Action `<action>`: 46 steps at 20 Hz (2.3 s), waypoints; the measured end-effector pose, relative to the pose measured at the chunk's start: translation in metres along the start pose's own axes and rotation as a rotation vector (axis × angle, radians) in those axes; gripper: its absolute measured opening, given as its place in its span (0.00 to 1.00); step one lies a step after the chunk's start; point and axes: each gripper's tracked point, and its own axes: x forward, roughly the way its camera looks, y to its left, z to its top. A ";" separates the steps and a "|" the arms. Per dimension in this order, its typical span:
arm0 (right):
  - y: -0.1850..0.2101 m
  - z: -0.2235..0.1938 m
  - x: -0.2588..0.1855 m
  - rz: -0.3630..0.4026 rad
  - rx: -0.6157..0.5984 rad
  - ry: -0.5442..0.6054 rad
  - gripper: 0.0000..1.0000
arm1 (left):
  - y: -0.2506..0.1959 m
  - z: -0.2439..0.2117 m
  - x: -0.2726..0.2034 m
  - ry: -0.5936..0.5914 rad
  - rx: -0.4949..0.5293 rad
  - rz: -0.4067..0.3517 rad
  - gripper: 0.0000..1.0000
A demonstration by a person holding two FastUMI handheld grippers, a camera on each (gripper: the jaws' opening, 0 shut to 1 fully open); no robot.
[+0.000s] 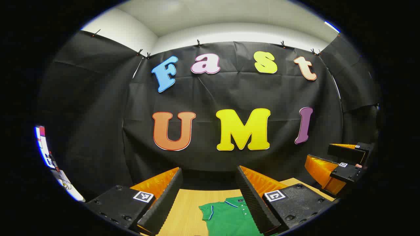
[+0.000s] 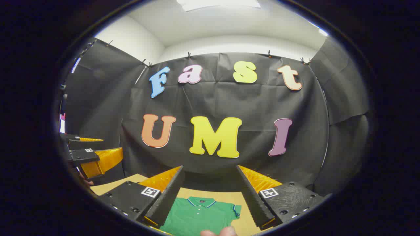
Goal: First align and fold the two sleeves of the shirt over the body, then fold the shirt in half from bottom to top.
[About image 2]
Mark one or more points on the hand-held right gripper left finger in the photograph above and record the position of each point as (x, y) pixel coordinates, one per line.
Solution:
(170, 196)

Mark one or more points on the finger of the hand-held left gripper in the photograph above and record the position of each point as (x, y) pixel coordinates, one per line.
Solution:
(70, 137)
(82, 155)

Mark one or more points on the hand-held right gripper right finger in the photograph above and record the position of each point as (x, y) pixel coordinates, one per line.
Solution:
(252, 200)

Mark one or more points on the green T-shirt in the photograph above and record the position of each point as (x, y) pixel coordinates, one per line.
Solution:
(197, 218)

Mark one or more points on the black backdrop cloth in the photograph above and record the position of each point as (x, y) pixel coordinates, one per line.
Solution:
(229, 105)

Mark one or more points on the ceiling light panel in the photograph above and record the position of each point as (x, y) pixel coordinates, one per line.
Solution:
(216, 3)

